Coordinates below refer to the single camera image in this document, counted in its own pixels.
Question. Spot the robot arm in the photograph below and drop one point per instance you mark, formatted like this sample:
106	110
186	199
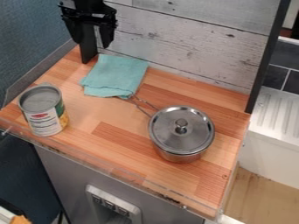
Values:
88	3

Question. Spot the white toy sink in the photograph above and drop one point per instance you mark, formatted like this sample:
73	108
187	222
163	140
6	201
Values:
274	131

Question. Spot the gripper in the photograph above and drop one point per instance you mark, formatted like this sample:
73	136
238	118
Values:
72	20

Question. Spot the silver pot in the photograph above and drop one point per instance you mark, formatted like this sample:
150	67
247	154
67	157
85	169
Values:
177	156

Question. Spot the white labelled can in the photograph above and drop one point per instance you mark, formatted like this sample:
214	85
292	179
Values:
46	115

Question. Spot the blue cloth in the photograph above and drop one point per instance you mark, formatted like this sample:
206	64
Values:
115	75

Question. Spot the silver pot lid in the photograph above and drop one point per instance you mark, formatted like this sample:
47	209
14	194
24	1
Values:
181	129

